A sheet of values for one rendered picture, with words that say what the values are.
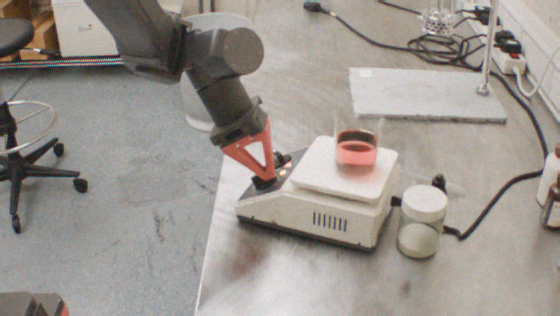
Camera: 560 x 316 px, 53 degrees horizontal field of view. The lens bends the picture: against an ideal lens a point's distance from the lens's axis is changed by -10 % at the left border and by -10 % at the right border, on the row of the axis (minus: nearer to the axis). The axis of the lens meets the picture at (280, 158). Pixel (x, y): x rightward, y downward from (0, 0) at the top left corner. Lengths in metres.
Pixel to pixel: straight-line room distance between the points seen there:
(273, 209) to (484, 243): 0.30
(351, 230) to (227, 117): 0.21
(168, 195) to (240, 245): 1.40
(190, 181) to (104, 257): 0.49
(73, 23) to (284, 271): 2.42
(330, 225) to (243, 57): 0.24
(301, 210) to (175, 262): 1.16
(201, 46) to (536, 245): 0.53
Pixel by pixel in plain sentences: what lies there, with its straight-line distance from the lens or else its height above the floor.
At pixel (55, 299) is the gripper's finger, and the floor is 1.05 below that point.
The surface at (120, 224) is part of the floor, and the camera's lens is 2.10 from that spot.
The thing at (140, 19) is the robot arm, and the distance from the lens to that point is 0.61.
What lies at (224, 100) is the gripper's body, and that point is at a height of 0.93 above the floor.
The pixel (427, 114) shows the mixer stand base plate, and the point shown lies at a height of 0.76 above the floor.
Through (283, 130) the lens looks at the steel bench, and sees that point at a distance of 1.06.
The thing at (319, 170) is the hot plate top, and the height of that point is 0.84.
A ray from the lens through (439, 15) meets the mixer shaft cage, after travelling 1.14.
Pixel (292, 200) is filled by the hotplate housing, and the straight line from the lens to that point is 0.79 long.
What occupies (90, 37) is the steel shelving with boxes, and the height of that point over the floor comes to 0.24.
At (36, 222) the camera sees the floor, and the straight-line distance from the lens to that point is 2.21.
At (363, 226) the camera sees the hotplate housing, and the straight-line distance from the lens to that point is 0.78.
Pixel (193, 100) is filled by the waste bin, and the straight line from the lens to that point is 2.50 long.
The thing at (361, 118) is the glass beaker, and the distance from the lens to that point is 0.80.
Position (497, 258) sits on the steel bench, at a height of 0.75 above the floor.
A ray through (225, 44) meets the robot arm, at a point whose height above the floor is 1.02.
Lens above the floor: 1.28
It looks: 33 degrees down
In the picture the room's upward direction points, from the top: straight up
